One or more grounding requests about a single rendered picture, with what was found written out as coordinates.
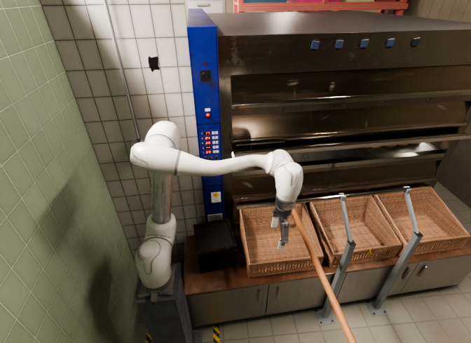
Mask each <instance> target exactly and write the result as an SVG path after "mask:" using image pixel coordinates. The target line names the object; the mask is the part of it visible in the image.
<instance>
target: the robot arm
mask: <svg viewBox="0 0 471 343"><path fill-rule="evenodd" d="M180 138H181V133H180V131H179V129H178V127H177V126H176V125H175V124H174V123H173V122H169V121H159V122H158V123H156V124H154V125H153V126H152V127H151V129H150V130H149V132H148V133H147V135H146V138H145V141H144V142H139V143H137V144H134V146H132V148H131V151H130V161H131V162H132V164H133V165H135V166H137V167H138V168H141V169H143V170H146V171H149V172H151V189H152V214H150V216H148V219H147V223H146V233H145V235H146V236H145V239H144V242H143V244H142V245H141V246H140V247H139V248H138V249H137V252H136V255H135V264H136V268H137V273H138V274H139V277H140V279H141V281H142V284H141V288H140V291H139V293H138V295H137V296H138V298H139V299H142V298H145V297H151V303H152V304H156V302H157V299H158V296H165V295H166V296H169V297H170V296H173V295H174V290H173V286H174V280H175V271H176V269H177V265H176V264H171V254H172V246H173V243H174V241H175V234H176V229H177V223H176V219H175V216H174V215H173V214H172V213H171V208H172V183H173V175H177V176H180V175H191V176H217V175H224V174H227V173H231V172H234V171H237V170H241V169H243V168H248V167H252V166H256V167H260V168H263V169H264V170H265V172H266V173H268V174H269V175H271V176H273V177H274V178H275V187H276V190H277V194H276V198H275V204H276V206H275V208H274V209H273V211H272V213H273V220H272V224H271V228H274V227H277V225H278V220H279V225H280V233H281V238H280V240H279V244H278V249H284V247H285V244H286V243H288V239H289V222H287V217H288V216H289V215H291V213H292V209H293V208H294V207H295V203H296V199H297V196H298V195H299V193H300V191H301V187H302V184H303V169H302V167H301V166H300V165H299V164H297V163H295V162H294V161H293V159H292V157H291V156H290V155H289V154H288V153H287V152H286V151H285V150H282V149H277V150H275V151H274V152H270V153H269V154H267V155H257V154H255V155H247V156H240V157H236V158H232V159H225V160H220V161H208V160H205V159H201V158H198V157H196V156H193V155H190V154H187V153H186V152H183V151H179V146H180ZM281 223H283V224H281ZM170 264H171V265H170Z"/></svg>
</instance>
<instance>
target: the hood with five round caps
mask: <svg viewBox="0 0 471 343"><path fill-rule="evenodd" d="M230 57H231V75H238V74H269V73H285V72H316V71H332V70H349V69H380V68H396V67H427V66H443V65H471V29H461V30H433V31H406V32H353V33H325V34H272V35H245V36H230Z"/></svg>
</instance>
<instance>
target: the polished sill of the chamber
mask: <svg viewBox="0 0 471 343"><path fill-rule="evenodd" d="M444 155H445V153H444V152H443V151H441V150H440V149H438V150H430V151H421V152H407V153H398V154H383V155H374V156H359V157H350V158H342V159H327V160H319V161H303V162H295V163H297V164H299V165H300V166H301V167H302V169H303V170H309V169H316V168H331V167H339V166H354V165H362V164H370V163H385V162H393V161H408V160H415V159H430V158H438V157H444ZM264 173H266V172H265V170H264V169H263V168H260V167H256V166H252V167H248V168H243V169H241V170H237V171H234V172H232V177H233V176H241V175H256V174H264Z"/></svg>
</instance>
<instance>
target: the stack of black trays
mask: <svg viewBox="0 0 471 343"><path fill-rule="evenodd" d="M193 230H194V236H195V242H196V251H197V256H198V263H199V269H200V273H201V272H202V273H203V272H206V271H212V270H216V269H223V268H226V267H232V266H235V265H237V261H238V256H237V255H238V254H237V251H238V250H237V247H238V246H237V243H236V240H235V236H234V234H233V230H232V228H231V224H230V222H229V219H228V218H226V219H221V220H215V221H211V222H204V223H200V224H193Z"/></svg>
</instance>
